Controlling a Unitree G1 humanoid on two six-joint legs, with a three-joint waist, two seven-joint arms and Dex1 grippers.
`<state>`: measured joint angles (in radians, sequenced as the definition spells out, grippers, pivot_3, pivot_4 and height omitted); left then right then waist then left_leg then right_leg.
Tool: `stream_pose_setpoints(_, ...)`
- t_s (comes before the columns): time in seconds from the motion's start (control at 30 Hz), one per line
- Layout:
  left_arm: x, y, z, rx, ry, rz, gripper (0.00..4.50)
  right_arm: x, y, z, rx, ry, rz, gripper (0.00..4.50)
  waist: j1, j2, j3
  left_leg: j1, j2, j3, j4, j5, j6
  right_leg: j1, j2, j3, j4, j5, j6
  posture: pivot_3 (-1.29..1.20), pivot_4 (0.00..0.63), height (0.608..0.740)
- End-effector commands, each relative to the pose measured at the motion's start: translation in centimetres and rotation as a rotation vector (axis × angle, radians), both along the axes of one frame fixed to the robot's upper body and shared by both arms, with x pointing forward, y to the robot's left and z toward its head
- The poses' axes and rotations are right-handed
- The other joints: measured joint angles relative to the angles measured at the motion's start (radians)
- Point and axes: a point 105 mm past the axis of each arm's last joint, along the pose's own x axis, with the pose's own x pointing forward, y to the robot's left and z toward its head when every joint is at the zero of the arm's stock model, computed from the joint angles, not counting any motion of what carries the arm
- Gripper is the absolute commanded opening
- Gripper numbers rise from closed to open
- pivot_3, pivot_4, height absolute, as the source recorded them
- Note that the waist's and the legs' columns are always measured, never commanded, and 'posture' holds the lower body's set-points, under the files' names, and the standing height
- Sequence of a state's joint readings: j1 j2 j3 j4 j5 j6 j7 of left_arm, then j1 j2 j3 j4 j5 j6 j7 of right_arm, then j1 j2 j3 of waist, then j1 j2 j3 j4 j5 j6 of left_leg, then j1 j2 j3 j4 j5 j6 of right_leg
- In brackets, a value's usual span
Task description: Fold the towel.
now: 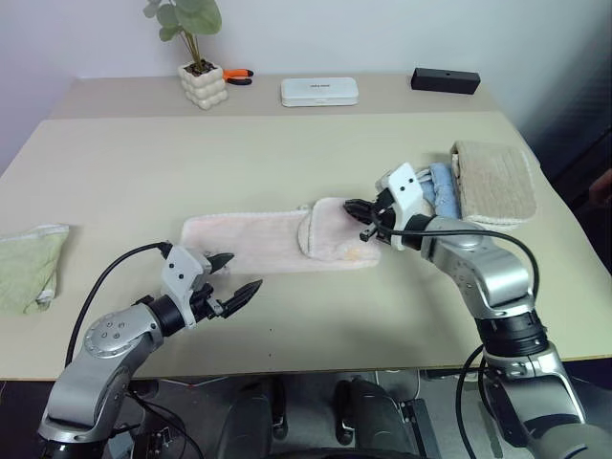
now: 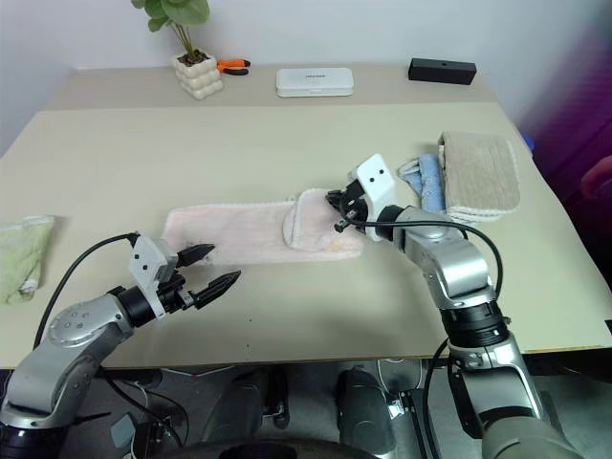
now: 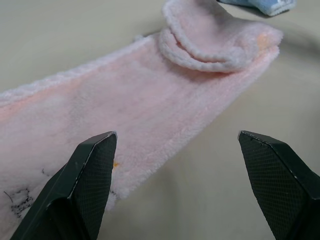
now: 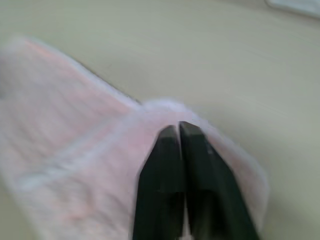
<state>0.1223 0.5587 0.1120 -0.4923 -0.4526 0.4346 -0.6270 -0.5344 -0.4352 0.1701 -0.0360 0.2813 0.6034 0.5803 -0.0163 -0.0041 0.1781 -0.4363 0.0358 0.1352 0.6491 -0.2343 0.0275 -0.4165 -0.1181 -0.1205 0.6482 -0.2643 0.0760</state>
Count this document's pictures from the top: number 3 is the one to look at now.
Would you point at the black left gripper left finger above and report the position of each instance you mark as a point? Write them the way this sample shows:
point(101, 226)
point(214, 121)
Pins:
point(82, 185)

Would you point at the blue fluffy towel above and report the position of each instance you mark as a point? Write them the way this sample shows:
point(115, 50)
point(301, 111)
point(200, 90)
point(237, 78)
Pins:
point(271, 5)

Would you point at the pink fluffy towel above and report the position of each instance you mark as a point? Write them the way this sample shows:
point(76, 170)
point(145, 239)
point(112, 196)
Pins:
point(140, 100)

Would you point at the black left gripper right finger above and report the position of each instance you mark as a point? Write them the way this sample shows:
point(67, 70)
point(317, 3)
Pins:
point(275, 180)

